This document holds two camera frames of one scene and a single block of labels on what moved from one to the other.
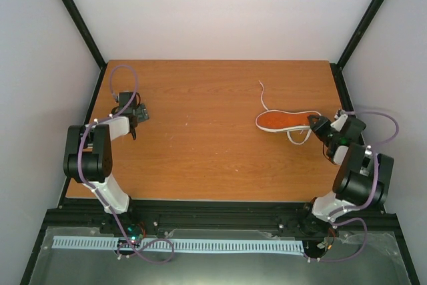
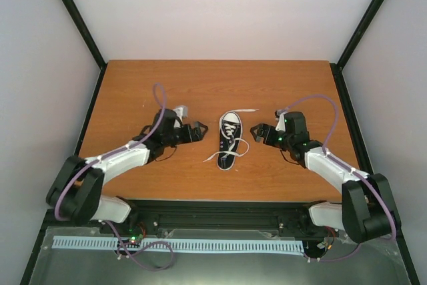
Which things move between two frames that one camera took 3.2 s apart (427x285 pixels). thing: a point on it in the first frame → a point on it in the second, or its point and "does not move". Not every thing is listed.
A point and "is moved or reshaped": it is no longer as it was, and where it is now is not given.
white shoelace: [287, 132] → [231, 138]
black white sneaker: [275, 121] is moved or reshaped
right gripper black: [317, 127] → [263, 127]
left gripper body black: [143, 115] → [187, 137]
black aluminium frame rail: [277, 214] does not move
